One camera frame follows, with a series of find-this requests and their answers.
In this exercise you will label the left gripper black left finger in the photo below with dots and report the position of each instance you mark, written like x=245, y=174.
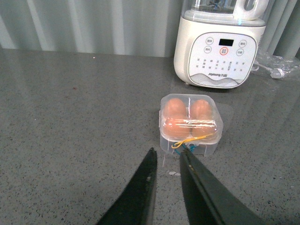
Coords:
x=135, y=205

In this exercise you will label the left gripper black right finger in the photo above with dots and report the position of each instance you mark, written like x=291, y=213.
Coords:
x=207, y=200

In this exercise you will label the blue rubber band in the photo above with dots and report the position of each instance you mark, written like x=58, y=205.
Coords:
x=184, y=147

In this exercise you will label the yellow rubber band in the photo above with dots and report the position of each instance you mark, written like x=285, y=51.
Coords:
x=180, y=143

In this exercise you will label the brown egg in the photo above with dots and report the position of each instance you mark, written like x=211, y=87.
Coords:
x=203, y=127
x=174, y=106
x=176, y=128
x=201, y=109

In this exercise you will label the clear plastic egg box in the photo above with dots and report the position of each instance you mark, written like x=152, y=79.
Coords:
x=189, y=121

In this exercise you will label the clear plastic bag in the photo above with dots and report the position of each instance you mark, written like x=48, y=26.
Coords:
x=276, y=67

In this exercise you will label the white Joyoung blender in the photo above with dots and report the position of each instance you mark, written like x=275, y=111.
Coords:
x=218, y=40

